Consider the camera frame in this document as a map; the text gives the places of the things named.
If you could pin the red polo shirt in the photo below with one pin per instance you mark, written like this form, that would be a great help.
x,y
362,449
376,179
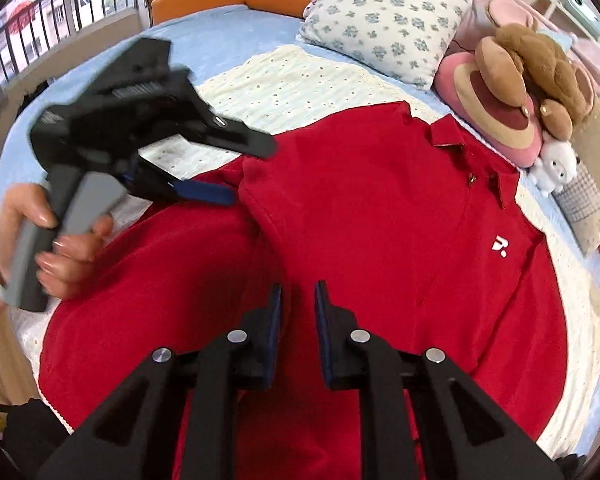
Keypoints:
x,y
360,220

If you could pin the white plush toy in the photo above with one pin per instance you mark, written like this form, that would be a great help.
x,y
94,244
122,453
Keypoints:
x,y
555,167

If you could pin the light blue bed sheet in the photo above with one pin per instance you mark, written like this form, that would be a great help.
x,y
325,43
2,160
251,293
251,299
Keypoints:
x,y
220,30

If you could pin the balcony railing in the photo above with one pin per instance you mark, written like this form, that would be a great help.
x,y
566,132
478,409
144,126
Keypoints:
x,y
35,15

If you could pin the cream daisy blanket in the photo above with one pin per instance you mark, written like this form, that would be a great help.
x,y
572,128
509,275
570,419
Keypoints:
x,y
290,90

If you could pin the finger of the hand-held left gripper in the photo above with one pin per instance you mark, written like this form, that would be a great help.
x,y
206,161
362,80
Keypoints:
x,y
245,140
205,194

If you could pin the brown plush toy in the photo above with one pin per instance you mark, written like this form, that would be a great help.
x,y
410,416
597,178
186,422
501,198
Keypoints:
x,y
535,60

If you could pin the grey checked cushion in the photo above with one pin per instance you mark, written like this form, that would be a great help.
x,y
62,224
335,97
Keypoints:
x,y
590,190

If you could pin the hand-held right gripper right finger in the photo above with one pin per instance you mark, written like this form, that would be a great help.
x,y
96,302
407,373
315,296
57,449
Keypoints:
x,y
321,335

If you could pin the person's left hand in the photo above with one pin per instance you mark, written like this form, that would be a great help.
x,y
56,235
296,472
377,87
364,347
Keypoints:
x,y
72,255

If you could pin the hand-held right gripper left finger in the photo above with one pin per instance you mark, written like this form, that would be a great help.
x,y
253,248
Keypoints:
x,y
276,340

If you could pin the mint green box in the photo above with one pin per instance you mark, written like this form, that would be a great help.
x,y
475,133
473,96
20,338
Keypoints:
x,y
584,14

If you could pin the white floral pillow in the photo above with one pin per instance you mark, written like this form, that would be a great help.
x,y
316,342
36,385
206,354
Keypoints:
x,y
385,15

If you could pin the pink round cushion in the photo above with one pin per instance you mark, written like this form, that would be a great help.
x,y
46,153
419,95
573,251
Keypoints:
x,y
485,105

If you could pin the beige cloth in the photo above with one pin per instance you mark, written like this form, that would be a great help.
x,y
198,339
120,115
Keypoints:
x,y
5,365

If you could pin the dark cloth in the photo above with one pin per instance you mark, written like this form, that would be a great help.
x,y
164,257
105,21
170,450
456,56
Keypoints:
x,y
25,440

